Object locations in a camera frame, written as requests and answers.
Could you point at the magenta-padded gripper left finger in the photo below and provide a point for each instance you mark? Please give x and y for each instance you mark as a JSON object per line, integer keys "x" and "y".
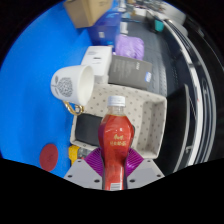
{"x": 83, "y": 171}

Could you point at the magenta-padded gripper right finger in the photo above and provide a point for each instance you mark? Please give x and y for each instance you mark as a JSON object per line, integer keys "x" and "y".
{"x": 145, "y": 171}

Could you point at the red drink bottle white cap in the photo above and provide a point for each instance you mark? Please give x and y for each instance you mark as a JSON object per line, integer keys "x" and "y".
{"x": 116, "y": 140}

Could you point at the yellow multimeter red leads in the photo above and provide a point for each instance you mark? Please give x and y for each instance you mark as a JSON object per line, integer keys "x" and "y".
{"x": 75, "y": 153}

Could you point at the flat round red coaster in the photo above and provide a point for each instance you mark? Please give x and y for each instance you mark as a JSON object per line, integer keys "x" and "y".
{"x": 49, "y": 157}

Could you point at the black pouch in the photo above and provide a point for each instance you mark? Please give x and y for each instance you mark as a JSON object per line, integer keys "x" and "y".
{"x": 87, "y": 130}

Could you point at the black shelf unit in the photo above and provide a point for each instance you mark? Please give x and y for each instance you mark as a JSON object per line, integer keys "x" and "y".
{"x": 176, "y": 133}

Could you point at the white polka-dot bin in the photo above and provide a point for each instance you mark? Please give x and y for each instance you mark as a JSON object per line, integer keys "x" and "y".
{"x": 146, "y": 120}

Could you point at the dark grey flat box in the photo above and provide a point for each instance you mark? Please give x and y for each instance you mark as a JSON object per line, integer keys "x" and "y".
{"x": 130, "y": 71}

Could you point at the white box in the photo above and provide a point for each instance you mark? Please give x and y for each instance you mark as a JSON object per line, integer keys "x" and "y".
{"x": 98, "y": 60}

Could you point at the purple plastic bag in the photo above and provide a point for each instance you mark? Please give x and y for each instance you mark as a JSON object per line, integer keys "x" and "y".
{"x": 130, "y": 46}

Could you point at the blue box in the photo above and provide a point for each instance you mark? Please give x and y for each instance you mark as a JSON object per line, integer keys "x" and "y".
{"x": 105, "y": 30}

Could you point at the teal object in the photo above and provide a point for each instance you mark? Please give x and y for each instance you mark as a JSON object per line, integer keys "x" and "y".
{"x": 159, "y": 25}

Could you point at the brown cardboard box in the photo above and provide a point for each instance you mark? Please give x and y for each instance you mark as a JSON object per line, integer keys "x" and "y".
{"x": 88, "y": 11}

